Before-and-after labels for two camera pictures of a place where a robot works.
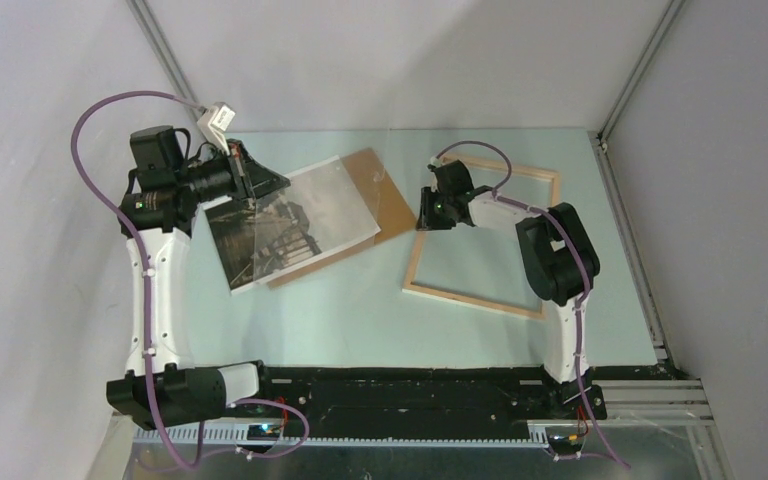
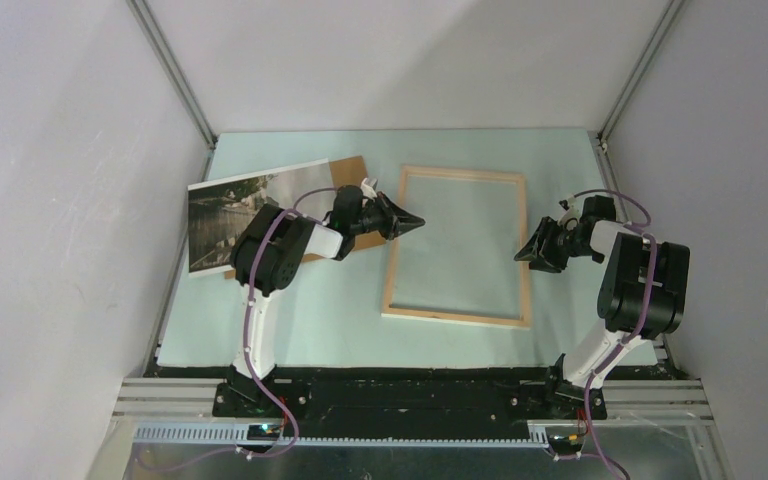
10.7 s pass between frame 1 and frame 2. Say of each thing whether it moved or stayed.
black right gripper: moved
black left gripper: moved
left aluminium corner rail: stayed
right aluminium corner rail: stayed
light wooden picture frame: moved
